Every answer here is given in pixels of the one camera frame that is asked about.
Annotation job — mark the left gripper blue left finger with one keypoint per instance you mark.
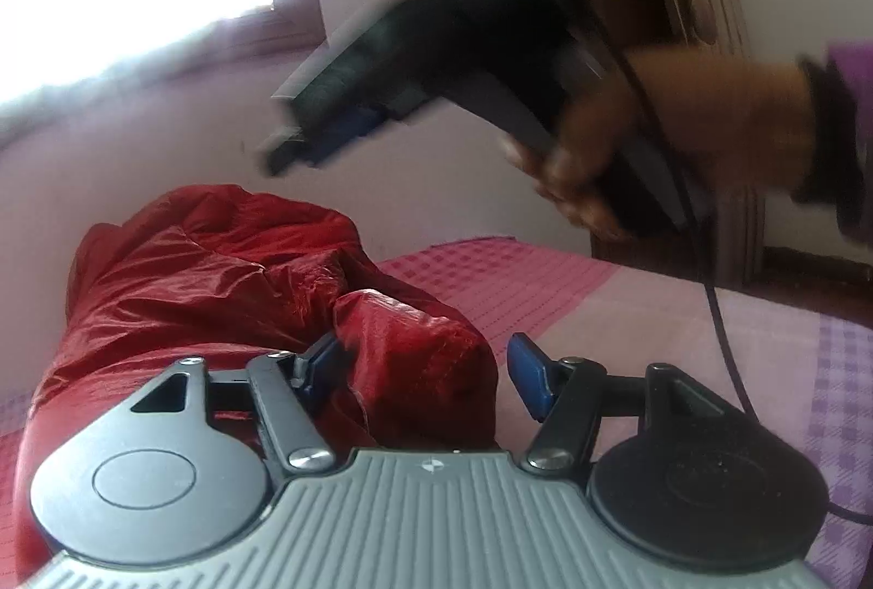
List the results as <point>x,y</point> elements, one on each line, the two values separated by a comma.
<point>288,390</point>

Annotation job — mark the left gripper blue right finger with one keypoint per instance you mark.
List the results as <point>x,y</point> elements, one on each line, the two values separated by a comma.
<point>565,397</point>

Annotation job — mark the red puffer coat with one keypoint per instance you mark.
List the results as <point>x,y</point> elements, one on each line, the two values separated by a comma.
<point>226,275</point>

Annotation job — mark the right hand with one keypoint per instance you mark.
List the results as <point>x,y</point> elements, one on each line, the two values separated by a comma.
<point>733,122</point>

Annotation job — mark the pink checked bed sheet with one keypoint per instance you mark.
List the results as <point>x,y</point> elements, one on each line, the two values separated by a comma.
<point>621,317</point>

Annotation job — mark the brown wooden window frame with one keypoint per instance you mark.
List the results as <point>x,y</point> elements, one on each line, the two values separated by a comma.
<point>170,43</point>

